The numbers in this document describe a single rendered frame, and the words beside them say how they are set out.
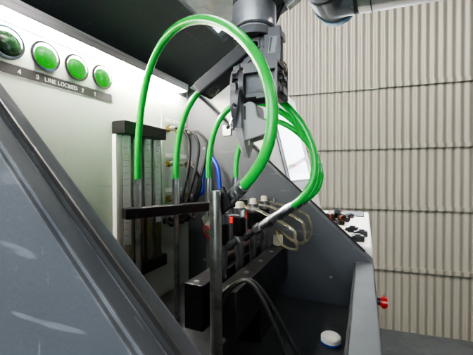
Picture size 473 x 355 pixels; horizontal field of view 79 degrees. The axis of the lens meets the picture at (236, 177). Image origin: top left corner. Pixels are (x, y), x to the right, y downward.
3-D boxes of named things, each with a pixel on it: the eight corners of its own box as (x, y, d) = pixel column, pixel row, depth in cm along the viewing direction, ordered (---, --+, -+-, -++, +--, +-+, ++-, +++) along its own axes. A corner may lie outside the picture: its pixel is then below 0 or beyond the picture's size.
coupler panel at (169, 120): (171, 218, 79) (170, 104, 78) (161, 217, 80) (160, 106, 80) (196, 211, 91) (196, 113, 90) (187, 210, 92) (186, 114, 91)
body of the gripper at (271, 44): (276, 95, 44) (276, 16, 44) (226, 101, 48) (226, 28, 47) (288, 106, 51) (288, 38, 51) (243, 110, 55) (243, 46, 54)
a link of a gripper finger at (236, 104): (238, 126, 46) (238, 70, 46) (229, 126, 47) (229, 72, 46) (249, 129, 50) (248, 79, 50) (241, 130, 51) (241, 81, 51)
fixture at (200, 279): (236, 384, 46) (236, 290, 46) (184, 367, 50) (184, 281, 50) (287, 299, 77) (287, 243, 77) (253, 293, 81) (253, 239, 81)
